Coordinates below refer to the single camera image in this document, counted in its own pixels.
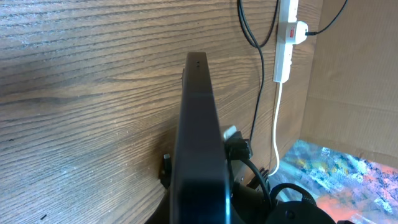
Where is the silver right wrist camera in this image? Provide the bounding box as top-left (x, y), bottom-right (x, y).
top-left (221, 125), bottom-right (237, 141)

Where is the white charger plug adapter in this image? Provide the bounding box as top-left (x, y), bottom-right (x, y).
top-left (285, 21), bottom-right (308, 44)

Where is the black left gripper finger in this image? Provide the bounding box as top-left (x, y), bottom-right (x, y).
top-left (145, 190), bottom-right (170, 224)

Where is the white power strip cord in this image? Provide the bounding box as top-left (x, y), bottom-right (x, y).
top-left (267, 82), bottom-right (284, 177)

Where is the white power strip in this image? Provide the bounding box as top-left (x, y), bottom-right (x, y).
top-left (274, 0), bottom-right (299, 83)

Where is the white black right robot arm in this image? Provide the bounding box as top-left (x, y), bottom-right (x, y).
top-left (223, 126), bottom-right (335, 224)

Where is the black USB charger cable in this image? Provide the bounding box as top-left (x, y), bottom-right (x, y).
top-left (160, 0), bottom-right (349, 187)

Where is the colourful patterned floor mat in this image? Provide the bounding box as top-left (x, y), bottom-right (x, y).
top-left (270, 140), bottom-right (397, 223)

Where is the blue Galaxy smartphone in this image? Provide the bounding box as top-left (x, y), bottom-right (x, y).
top-left (170, 52), bottom-right (231, 223)

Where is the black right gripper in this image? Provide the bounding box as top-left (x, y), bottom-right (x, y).
top-left (224, 131), bottom-right (267, 193)

